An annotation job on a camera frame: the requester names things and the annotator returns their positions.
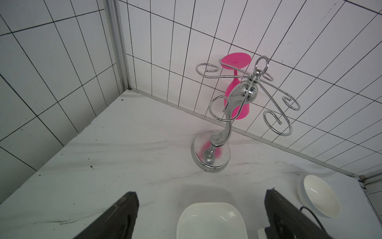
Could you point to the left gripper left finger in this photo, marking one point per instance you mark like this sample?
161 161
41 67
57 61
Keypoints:
117 222

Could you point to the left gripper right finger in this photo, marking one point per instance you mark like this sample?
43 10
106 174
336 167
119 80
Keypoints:
288 222

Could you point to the white storage box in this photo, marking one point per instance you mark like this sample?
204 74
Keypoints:
216 220

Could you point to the white ceramic bowl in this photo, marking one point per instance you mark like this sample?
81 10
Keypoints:
318 196

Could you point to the chrome cup holder stand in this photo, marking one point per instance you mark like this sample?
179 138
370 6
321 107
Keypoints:
210 150

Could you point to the pink cup lower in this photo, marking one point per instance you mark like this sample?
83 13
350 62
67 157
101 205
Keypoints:
246 107

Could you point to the pink cup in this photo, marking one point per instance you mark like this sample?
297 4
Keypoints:
239 60
246 107

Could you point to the pink cup upper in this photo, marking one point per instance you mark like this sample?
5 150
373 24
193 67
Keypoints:
239 60

